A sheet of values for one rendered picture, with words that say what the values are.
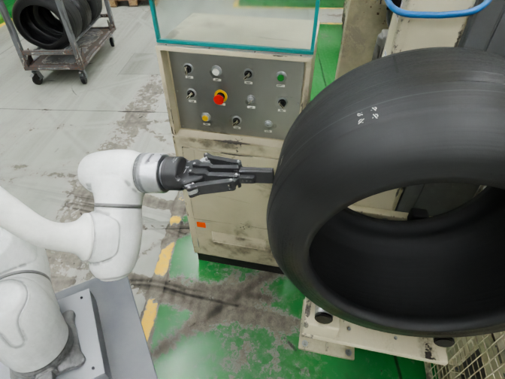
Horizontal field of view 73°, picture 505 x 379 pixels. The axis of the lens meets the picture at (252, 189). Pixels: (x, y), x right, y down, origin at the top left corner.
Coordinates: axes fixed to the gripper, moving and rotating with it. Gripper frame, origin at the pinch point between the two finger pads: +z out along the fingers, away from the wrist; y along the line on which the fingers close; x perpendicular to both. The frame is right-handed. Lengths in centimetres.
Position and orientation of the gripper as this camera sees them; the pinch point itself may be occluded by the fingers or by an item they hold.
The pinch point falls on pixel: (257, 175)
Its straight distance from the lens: 70.6
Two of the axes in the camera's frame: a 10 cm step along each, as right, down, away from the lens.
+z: 9.7, 0.3, -2.5
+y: 2.0, -6.6, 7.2
